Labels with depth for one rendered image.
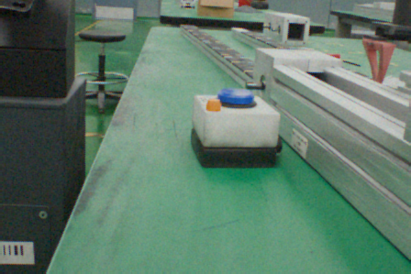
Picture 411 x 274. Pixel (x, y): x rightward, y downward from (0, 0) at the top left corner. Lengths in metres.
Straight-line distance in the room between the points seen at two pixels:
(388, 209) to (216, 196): 0.15
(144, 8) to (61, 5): 10.82
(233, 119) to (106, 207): 0.16
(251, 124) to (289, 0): 11.43
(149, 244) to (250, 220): 0.09
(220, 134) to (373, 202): 0.17
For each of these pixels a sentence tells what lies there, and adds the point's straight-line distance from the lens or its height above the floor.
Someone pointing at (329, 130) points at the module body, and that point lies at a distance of 0.50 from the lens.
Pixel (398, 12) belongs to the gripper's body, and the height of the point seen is 0.94.
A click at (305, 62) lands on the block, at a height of 0.87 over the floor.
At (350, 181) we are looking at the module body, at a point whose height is 0.80.
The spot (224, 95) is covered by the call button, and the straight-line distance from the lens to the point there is 0.52.
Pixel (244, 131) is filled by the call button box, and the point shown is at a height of 0.82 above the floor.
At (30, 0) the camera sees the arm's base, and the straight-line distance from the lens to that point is 0.82.
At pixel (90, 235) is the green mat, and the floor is 0.78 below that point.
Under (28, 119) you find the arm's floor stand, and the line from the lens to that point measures 0.78.
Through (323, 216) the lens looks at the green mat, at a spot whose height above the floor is 0.78.
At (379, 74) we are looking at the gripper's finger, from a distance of 0.80.
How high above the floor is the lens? 0.97
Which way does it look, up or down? 15 degrees down
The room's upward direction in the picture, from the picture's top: 4 degrees clockwise
